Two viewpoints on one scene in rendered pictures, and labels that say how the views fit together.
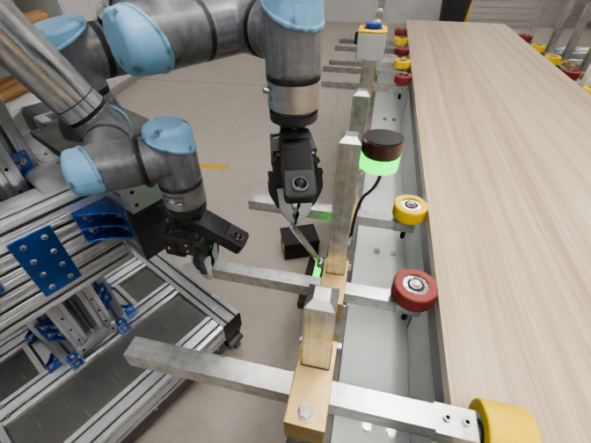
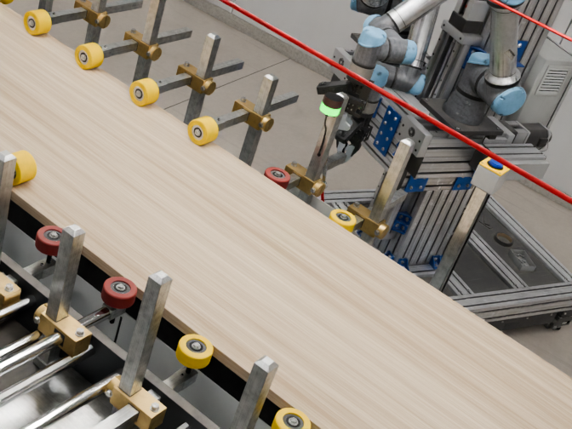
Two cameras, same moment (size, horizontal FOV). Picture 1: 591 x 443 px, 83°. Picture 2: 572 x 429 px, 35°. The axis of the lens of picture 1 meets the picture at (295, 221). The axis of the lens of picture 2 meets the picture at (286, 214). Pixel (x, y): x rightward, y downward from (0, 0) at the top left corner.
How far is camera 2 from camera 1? 2.90 m
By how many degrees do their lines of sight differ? 79
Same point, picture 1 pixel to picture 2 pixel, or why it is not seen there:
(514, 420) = (207, 120)
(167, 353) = (286, 96)
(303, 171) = (328, 84)
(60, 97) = not seen: hidden behind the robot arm
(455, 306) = (256, 176)
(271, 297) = not seen: hidden behind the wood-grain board
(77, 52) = (470, 68)
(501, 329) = (234, 177)
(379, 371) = not seen: hidden behind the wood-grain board
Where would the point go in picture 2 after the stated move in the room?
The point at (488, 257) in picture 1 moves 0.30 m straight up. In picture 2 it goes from (277, 208) to (308, 119)
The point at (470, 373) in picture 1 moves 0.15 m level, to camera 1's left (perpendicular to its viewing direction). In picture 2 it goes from (225, 157) to (245, 140)
